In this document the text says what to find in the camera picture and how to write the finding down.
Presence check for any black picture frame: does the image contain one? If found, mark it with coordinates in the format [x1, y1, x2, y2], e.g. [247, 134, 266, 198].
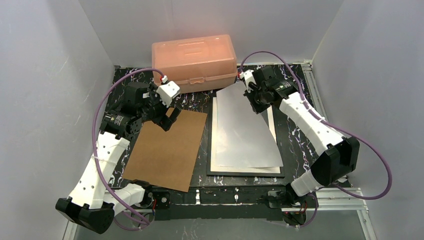
[206, 91, 287, 179]

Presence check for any cat photo print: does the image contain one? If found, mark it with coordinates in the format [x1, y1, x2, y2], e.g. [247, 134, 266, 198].
[215, 81, 284, 169]

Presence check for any white mat board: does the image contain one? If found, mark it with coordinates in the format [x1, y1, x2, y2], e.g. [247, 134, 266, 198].
[209, 96, 282, 174]

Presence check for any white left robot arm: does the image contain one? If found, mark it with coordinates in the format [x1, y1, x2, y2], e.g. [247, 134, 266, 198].
[55, 81, 181, 234]

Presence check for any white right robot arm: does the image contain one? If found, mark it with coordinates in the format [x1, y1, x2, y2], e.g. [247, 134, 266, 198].
[239, 67, 360, 200]

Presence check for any brown cardboard backing board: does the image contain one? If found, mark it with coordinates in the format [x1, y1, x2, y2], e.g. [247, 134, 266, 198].
[123, 110, 208, 192]

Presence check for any pink plastic storage box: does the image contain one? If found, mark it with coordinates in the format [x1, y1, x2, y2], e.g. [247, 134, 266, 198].
[151, 34, 238, 94]

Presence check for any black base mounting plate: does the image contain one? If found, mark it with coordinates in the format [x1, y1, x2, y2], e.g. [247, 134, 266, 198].
[120, 185, 319, 221]

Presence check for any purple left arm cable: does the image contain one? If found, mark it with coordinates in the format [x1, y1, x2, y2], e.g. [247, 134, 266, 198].
[91, 67, 167, 232]

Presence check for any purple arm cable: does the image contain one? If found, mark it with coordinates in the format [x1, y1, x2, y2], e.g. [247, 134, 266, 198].
[91, 67, 167, 232]
[238, 50, 393, 229]

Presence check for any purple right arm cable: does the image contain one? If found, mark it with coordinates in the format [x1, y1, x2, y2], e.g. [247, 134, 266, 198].
[238, 50, 393, 229]

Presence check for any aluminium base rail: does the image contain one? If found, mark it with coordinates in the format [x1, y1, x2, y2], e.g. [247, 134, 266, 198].
[63, 186, 377, 240]

